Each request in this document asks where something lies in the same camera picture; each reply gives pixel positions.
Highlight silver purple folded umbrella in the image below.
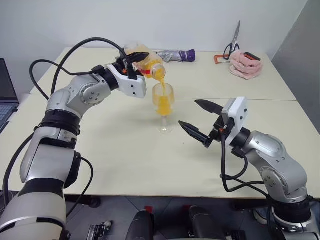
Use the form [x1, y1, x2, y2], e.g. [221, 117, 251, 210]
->
[156, 49, 196, 63]

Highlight orange black hand saw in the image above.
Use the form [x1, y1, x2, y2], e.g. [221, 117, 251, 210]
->
[213, 51, 262, 65]

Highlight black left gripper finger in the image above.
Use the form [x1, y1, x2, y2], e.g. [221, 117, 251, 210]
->
[125, 51, 150, 64]

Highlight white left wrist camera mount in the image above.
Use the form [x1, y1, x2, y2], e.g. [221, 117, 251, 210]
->
[106, 63, 148, 99]

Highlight small metal black device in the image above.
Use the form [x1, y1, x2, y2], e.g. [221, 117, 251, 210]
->
[88, 220, 113, 240]

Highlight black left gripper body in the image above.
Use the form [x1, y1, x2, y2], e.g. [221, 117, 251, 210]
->
[115, 55, 134, 74]

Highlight grey partition panel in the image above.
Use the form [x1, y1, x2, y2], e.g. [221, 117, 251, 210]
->
[271, 0, 320, 102]

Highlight pink folded towel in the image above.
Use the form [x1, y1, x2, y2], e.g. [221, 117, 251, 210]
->
[229, 49, 264, 80]

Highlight blue white sneaker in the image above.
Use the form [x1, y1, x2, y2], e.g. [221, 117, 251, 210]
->
[252, 207, 270, 225]

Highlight dark rounded shape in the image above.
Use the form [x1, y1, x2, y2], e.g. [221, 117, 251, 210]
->
[124, 205, 156, 240]
[183, 204, 226, 240]

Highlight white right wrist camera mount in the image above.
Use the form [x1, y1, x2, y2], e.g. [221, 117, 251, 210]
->
[221, 96, 249, 147]

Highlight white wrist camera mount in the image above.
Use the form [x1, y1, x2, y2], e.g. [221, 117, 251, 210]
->
[221, 96, 249, 147]
[106, 63, 148, 99]

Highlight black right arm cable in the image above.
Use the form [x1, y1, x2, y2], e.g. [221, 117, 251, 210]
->
[219, 129, 276, 240]

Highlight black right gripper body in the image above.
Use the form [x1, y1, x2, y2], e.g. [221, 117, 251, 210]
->
[203, 113, 227, 149]

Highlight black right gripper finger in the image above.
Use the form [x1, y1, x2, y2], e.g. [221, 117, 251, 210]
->
[194, 99, 225, 116]
[178, 120, 210, 149]

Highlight clear bottle with orange drink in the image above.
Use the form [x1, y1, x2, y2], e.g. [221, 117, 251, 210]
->
[123, 42, 168, 83]

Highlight clear wine glass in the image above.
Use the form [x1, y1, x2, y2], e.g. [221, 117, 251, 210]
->
[151, 83, 176, 134]

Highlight dark laptop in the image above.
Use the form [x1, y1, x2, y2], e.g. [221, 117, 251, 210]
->
[0, 58, 20, 135]

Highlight black white handled scissors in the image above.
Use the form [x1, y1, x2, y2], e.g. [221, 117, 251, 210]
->
[223, 20, 241, 60]

